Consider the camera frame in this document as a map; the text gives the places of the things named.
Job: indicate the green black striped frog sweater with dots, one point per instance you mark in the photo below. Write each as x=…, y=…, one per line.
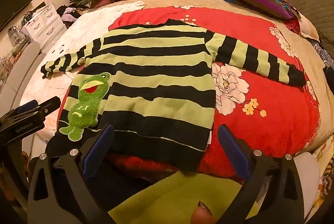
x=154, y=85

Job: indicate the operator thumb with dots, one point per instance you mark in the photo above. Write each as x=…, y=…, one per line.
x=202, y=215

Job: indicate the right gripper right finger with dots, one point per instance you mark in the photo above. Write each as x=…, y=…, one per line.
x=283, y=202

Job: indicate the white drawer cabinet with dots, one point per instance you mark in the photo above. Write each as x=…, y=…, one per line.
x=45, y=27

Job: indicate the pile of clothes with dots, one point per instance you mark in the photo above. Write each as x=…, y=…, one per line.
x=70, y=13

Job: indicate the yellow-green garment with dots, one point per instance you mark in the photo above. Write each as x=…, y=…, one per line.
x=174, y=199

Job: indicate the black wall television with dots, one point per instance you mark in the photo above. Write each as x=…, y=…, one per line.
x=9, y=9

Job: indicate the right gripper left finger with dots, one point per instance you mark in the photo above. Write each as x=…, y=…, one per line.
x=78, y=165

